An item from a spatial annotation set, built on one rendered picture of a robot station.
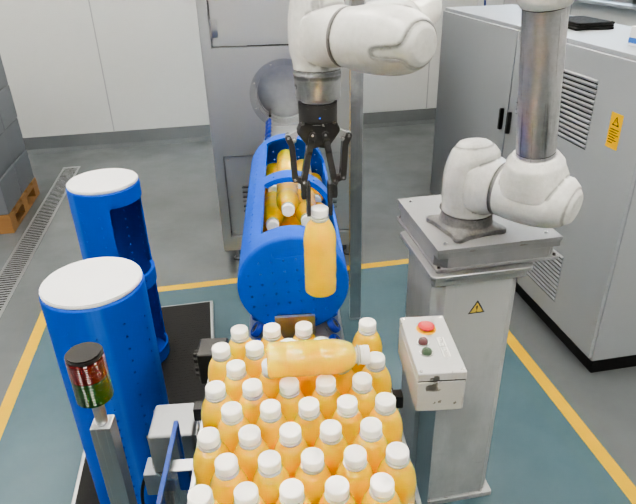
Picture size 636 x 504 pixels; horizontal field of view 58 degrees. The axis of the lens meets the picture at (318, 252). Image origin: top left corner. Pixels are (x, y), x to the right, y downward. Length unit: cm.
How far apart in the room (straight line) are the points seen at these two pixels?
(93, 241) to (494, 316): 156
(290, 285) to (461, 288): 56
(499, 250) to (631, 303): 129
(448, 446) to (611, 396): 107
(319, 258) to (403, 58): 47
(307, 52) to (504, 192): 78
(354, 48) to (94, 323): 103
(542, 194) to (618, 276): 129
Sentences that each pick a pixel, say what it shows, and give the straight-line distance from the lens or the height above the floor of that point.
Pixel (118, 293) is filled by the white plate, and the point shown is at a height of 104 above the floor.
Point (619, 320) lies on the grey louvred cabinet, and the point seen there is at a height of 30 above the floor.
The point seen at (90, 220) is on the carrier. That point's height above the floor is 92.
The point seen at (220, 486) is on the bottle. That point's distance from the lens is 105.
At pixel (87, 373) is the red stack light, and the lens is 106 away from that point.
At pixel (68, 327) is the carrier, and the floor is 97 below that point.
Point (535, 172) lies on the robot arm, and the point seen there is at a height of 133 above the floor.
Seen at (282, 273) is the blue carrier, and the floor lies 113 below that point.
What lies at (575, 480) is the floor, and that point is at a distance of 261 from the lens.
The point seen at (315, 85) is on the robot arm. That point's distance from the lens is 110.
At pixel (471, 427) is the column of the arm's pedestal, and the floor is 36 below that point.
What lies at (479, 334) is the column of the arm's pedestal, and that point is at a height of 76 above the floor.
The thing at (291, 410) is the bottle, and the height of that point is 106.
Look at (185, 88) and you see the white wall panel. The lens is 643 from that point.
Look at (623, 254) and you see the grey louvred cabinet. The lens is 280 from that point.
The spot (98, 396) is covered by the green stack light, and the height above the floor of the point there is 118.
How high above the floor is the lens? 186
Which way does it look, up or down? 28 degrees down
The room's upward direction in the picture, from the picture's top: 2 degrees counter-clockwise
